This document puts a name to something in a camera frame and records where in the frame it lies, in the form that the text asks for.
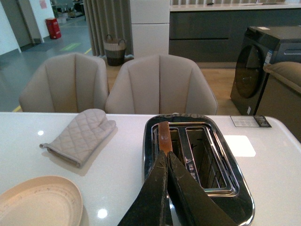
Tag beige quilted oven mitt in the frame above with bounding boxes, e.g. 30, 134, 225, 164
40, 109, 116, 168

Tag beige cushioned seat at right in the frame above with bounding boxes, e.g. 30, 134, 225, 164
256, 62, 301, 140

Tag dark grey washing machine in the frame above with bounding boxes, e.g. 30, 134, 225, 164
230, 26, 301, 115

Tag cream round plate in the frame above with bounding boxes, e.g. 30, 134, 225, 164
0, 176, 83, 226

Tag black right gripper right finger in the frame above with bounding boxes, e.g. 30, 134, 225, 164
167, 152, 236, 226

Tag right beige upholstered chair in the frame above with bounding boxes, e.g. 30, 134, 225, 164
105, 55, 218, 115

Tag chrome and white toaster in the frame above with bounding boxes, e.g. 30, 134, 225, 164
143, 113, 255, 226

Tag woven laundry basket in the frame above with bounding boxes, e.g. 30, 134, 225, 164
104, 34, 127, 66

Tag black and white label card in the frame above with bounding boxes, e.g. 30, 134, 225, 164
230, 115, 271, 128

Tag red box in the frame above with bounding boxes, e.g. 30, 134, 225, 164
45, 18, 61, 39

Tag white cabinet column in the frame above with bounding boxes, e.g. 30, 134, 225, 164
130, 0, 170, 58

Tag left beige upholstered chair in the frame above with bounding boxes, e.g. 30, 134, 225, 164
19, 53, 109, 113

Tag grey kitchen counter cabinet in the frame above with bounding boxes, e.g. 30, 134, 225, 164
169, 2, 301, 63

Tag slice of toast bread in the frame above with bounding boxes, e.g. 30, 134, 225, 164
158, 121, 173, 156

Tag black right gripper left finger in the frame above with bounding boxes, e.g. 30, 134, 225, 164
118, 151, 168, 226

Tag beige upholstered chair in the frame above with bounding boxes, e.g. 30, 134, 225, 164
19, 53, 109, 113
105, 55, 218, 115

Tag beige curtain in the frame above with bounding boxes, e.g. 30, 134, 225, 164
83, 0, 133, 56

